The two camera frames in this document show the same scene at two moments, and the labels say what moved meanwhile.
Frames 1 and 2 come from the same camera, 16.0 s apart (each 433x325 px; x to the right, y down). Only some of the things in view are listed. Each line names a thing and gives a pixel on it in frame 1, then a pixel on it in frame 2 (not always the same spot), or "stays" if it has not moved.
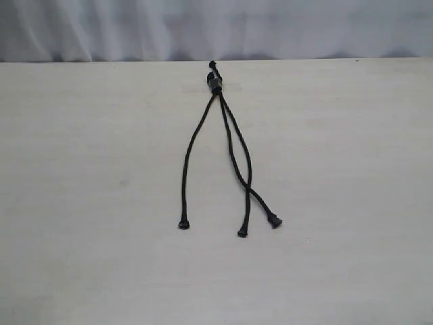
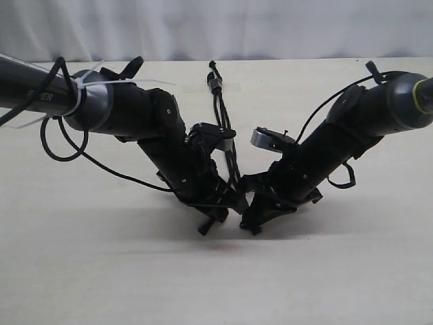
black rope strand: x=183 y=223 to x=220 y=125
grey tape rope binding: x=214 y=78 stays
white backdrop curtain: x=143 y=30 stays
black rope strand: x=244 y=231 to x=226 y=126
